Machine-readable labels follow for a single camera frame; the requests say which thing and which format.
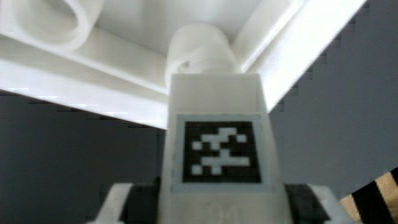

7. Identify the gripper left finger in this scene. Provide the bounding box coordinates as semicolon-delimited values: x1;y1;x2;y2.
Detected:
86;178;161;224

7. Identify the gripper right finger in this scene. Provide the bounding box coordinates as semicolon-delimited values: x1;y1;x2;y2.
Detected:
285;184;356;224

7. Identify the white chair leg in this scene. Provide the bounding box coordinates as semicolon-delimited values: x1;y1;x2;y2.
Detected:
157;23;294;224

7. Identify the white chair seat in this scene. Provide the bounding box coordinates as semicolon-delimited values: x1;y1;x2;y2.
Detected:
0;0;367;128

